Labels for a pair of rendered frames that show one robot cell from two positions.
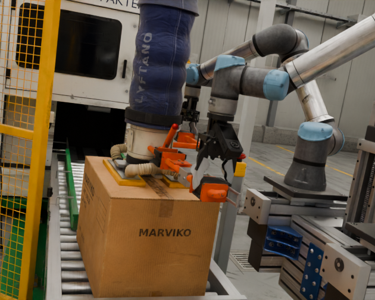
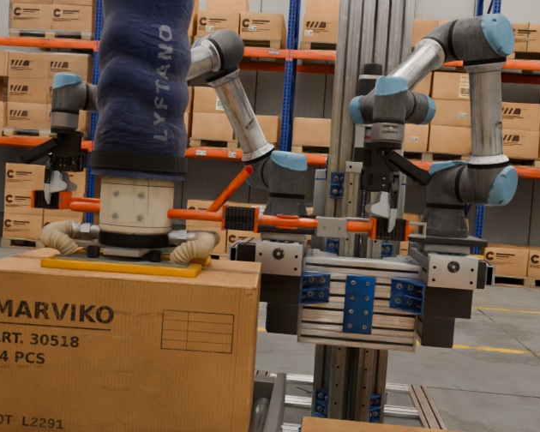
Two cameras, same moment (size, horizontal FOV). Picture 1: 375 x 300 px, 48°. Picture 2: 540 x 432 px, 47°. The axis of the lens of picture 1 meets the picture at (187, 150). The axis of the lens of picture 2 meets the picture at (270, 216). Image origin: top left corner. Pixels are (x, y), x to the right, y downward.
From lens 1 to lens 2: 1.60 m
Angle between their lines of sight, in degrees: 67
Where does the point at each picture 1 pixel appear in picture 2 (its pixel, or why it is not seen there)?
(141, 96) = (165, 130)
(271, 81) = (431, 105)
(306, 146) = (297, 177)
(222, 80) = (403, 104)
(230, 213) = not seen: hidden behind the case
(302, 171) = (297, 207)
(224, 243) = not seen: hidden behind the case
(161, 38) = (182, 37)
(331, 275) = (446, 279)
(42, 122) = not seen: outside the picture
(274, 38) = (238, 49)
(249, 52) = (208, 64)
